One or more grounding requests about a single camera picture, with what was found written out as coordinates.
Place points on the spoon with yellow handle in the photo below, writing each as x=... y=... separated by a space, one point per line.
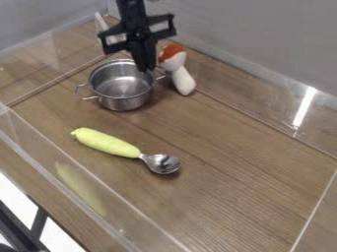
x=160 y=164

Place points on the small stainless steel pot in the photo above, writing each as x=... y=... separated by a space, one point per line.
x=119 y=86

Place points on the clear acrylic enclosure wall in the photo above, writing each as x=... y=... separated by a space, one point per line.
x=134 y=231

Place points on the black metal table frame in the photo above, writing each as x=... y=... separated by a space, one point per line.
x=20 y=238

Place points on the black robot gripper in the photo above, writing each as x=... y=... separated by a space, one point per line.
x=136 y=35

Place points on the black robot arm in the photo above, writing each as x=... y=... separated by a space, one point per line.
x=131 y=8

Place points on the orange and white toy mushroom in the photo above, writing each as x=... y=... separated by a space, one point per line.
x=171 y=59

